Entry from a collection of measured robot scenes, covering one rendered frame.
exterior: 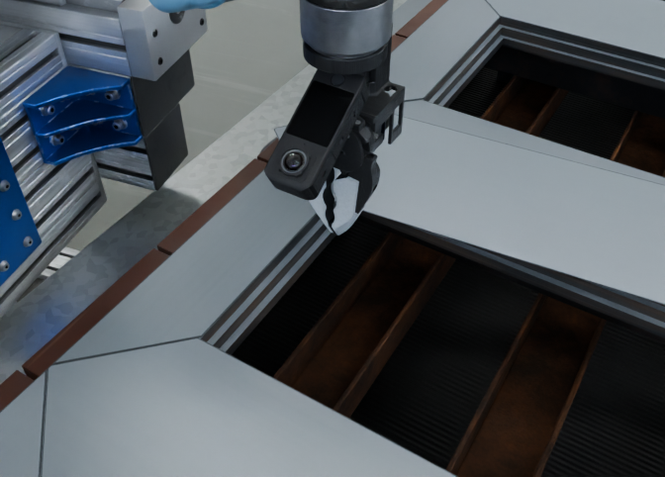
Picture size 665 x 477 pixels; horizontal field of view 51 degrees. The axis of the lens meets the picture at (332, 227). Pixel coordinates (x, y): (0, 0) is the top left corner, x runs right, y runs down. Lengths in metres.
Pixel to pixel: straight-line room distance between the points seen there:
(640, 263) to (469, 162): 0.21
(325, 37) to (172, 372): 0.30
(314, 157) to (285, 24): 2.39
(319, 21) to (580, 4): 0.70
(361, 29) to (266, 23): 2.41
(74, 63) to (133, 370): 0.44
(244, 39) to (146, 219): 1.90
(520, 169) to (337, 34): 0.33
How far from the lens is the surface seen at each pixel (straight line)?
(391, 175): 0.79
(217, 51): 2.79
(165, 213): 1.03
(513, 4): 1.18
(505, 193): 0.79
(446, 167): 0.81
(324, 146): 0.58
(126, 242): 1.00
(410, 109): 0.90
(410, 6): 1.45
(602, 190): 0.82
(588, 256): 0.74
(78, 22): 0.90
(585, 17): 1.17
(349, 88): 0.60
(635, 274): 0.74
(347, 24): 0.56
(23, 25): 0.95
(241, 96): 2.51
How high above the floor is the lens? 1.35
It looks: 43 degrees down
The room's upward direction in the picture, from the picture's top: straight up
